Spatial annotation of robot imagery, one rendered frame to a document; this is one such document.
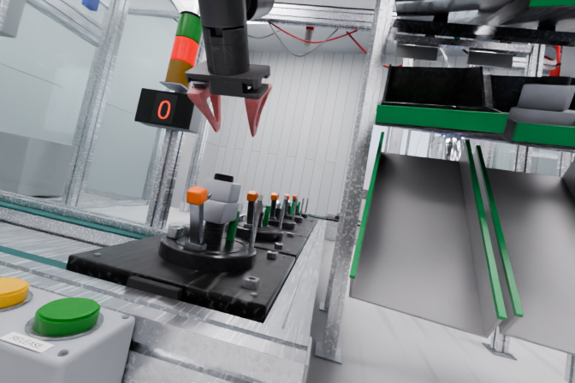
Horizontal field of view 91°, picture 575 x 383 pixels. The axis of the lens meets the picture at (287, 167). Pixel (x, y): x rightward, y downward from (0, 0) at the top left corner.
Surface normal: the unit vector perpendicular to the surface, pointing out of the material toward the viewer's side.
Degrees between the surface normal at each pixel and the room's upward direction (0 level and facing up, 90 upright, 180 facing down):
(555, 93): 112
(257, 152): 90
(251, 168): 90
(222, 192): 90
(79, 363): 90
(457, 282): 45
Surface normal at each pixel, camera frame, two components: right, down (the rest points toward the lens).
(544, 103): -0.76, 0.19
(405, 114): -0.37, 0.29
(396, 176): -0.10, -0.79
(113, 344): 0.97, 0.17
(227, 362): -0.15, -0.11
